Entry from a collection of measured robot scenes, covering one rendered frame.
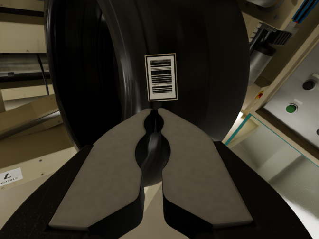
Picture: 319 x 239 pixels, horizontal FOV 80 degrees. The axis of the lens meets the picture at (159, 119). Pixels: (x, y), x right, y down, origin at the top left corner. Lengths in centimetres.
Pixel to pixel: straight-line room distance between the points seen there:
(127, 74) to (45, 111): 69
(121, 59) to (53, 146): 70
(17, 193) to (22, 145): 224
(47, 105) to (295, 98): 99
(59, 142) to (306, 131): 99
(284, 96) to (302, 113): 9
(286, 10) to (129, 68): 38
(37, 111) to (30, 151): 17
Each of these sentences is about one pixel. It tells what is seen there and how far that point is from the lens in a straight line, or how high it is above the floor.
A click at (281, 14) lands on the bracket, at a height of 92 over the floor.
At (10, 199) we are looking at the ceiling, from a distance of 315.
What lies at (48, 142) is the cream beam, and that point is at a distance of 95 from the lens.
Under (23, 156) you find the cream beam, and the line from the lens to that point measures 92.
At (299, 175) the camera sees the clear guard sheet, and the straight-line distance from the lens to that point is 93.
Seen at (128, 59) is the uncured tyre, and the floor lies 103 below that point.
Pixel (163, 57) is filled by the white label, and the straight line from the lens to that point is 26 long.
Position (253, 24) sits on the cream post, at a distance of 69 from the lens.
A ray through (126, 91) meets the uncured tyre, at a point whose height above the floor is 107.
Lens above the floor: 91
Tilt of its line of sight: 38 degrees up
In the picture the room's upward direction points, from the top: 157 degrees counter-clockwise
